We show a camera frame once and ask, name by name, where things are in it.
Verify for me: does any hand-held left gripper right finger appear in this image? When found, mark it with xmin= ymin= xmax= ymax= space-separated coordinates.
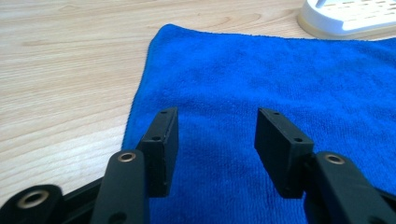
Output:
xmin=254 ymin=107 xmax=315 ymax=200

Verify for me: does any blue towel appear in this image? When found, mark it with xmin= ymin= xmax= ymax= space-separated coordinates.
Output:
xmin=120 ymin=23 xmax=396 ymax=224

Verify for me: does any white slotted plastic tray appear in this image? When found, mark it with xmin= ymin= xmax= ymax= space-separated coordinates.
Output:
xmin=296 ymin=0 xmax=396 ymax=40

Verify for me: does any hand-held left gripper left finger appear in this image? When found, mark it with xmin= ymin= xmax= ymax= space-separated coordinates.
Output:
xmin=135 ymin=106 xmax=179 ymax=198

